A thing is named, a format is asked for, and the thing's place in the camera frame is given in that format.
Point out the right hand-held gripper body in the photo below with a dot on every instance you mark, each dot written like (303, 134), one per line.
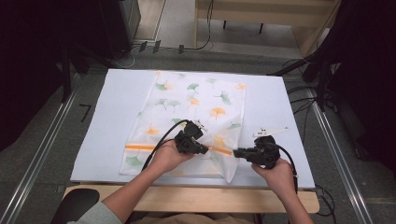
(264, 154)

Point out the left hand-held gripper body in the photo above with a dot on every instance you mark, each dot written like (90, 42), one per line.
(186, 140)

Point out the leaf print mesh laundry bag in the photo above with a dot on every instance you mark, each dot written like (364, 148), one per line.
(199, 105)

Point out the person's left hand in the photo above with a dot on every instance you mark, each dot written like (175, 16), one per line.
(166, 158)

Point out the person's right hand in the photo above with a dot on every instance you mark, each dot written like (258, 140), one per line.
(280, 179)

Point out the wooden table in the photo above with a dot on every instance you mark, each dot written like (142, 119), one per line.
(199, 199)

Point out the black metal stand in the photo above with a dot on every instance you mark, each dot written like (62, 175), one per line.
(66, 81)
(320, 90)

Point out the black chair part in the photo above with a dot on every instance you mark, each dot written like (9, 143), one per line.
(74, 205)

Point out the black cabinet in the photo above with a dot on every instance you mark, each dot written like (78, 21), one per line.
(115, 28)

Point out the light wooden furniture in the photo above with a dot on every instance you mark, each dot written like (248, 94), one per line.
(264, 12)

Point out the black curtain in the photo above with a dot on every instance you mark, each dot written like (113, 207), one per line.
(373, 62)
(25, 62)

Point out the aluminium floor rail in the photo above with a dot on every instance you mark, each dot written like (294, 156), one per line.
(337, 155)
(41, 155)

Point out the small black floor bracket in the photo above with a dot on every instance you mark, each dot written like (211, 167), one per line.
(143, 46)
(156, 46)
(181, 48)

